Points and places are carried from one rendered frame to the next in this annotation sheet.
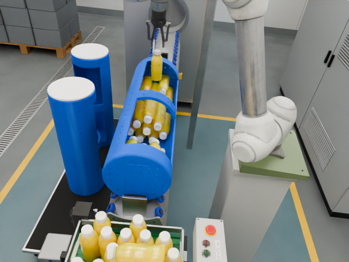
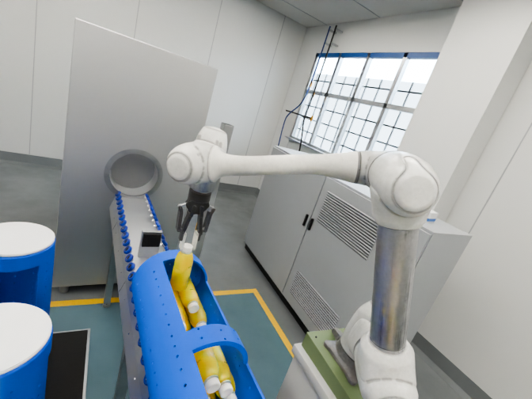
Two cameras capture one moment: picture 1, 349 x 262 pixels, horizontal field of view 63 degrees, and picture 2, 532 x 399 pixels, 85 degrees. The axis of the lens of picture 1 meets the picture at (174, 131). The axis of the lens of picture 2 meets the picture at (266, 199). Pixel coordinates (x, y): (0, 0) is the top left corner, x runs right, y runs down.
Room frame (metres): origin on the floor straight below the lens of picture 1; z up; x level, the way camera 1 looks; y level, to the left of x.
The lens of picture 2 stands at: (0.64, 0.48, 1.86)
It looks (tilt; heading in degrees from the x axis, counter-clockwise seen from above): 17 degrees down; 326
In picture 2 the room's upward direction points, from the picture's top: 18 degrees clockwise
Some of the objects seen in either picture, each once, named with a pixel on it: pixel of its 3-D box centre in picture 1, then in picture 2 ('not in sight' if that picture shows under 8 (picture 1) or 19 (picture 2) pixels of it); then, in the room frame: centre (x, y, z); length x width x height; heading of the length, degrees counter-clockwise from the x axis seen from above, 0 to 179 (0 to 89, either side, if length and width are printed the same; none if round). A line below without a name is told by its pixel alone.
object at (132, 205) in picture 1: (134, 205); not in sight; (0.71, 0.13, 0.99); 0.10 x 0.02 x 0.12; 91
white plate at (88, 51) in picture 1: (90, 51); (14, 237); (2.04, 0.71, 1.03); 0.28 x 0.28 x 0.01
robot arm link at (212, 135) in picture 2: not in sight; (208, 151); (1.52, 0.15, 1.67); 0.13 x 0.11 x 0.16; 143
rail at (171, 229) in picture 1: (131, 225); not in sight; (0.63, 0.13, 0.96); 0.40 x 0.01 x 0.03; 91
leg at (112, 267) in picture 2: not in sight; (111, 273); (2.74, 0.24, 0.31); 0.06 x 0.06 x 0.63; 1
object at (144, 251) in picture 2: (161, 61); (150, 244); (2.04, 0.16, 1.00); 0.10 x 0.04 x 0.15; 91
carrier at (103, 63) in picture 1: (95, 99); (12, 319); (2.04, 0.71, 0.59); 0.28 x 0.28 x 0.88
